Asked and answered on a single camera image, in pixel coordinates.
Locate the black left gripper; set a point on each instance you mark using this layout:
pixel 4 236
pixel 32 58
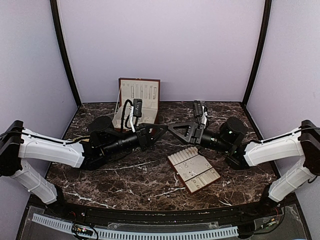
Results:
pixel 143 132

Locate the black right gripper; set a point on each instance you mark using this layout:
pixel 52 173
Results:
pixel 194 134

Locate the brown jewelry display tray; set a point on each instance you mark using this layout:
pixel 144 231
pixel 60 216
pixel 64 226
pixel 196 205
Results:
pixel 193 169

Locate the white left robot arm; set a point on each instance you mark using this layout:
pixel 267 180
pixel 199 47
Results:
pixel 18 144

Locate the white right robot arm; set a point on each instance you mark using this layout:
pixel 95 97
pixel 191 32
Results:
pixel 302 142

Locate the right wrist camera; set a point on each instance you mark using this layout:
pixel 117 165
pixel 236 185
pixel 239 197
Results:
pixel 200 112

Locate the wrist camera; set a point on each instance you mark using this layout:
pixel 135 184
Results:
pixel 200 112
pixel 134 114

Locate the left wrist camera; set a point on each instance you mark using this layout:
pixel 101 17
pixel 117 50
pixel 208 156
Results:
pixel 134 114

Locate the white slotted cable duct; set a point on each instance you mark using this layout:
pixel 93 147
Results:
pixel 118 231

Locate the black right frame post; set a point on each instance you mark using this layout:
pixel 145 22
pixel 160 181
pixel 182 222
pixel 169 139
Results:
pixel 258 52

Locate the black frame post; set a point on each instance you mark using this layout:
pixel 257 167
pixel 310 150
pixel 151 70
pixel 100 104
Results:
pixel 63 51
pixel 258 52

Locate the black left frame post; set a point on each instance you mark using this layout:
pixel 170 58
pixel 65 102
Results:
pixel 63 51

